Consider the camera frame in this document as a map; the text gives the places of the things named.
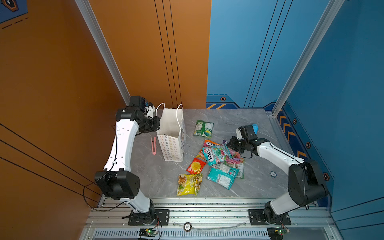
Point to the aluminium corner post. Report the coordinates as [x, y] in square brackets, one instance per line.
[94, 27]
[318, 34]

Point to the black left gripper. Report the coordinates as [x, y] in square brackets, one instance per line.
[156, 126]

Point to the aluminium corner post left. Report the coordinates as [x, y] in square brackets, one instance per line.
[94, 27]

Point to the green circuit board left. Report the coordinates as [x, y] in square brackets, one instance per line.
[148, 234]

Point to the green circuit board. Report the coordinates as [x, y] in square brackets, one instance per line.
[277, 234]
[148, 234]

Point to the orange Fox's candy bag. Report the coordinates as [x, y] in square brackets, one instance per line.
[207, 143]

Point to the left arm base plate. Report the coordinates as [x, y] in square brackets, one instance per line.
[153, 217]

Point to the green circuit board right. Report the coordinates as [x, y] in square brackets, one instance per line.
[277, 234]

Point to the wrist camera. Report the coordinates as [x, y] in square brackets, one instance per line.
[239, 132]
[150, 110]

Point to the red yellow snack packet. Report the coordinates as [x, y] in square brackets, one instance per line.
[196, 166]

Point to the aluminium corner post right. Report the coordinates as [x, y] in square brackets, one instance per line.
[318, 34]

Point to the purple Fox's bag right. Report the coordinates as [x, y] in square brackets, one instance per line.
[236, 158]

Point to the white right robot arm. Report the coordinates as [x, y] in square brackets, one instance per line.
[305, 180]

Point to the pink utility knife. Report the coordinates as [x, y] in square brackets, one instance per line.
[154, 145]

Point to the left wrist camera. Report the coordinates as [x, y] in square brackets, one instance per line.
[150, 110]

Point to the teal Fox's candy bag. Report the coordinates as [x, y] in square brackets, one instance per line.
[217, 154]

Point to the teal white candy bag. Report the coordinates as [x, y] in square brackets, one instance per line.
[223, 175]

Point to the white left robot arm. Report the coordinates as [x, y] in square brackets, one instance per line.
[117, 181]

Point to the blue cylinder tool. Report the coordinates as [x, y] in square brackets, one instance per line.
[255, 128]

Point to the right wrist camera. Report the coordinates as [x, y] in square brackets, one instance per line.
[239, 132]

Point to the yellow snack bag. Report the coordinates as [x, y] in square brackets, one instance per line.
[189, 184]

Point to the aluminium rail frame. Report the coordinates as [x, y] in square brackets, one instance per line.
[209, 218]

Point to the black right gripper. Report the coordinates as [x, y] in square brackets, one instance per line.
[231, 144]

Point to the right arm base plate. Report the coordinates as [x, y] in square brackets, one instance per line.
[259, 217]

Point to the green white snack bag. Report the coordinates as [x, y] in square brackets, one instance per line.
[240, 168]

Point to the white paper bag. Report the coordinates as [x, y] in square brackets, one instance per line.
[172, 134]

